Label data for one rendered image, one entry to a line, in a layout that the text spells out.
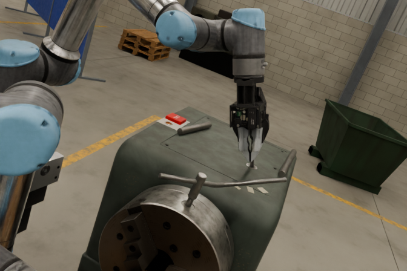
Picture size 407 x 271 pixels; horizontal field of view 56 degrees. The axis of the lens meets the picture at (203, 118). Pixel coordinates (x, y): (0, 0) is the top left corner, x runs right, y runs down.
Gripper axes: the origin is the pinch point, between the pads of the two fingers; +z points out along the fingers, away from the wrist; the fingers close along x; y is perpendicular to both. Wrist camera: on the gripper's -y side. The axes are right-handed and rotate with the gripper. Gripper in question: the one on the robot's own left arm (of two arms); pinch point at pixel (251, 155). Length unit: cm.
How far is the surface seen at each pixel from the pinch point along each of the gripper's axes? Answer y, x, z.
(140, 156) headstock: 1.1, -30.3, 1.9
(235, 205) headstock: 1.4, -3.8, 13.3
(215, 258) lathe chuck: 17.8, -4.3, 18.7
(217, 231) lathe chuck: 12.8, -5.4, 15.0
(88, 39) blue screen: -379, -306, -40
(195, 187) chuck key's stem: 14.4, -9.9, 4.1
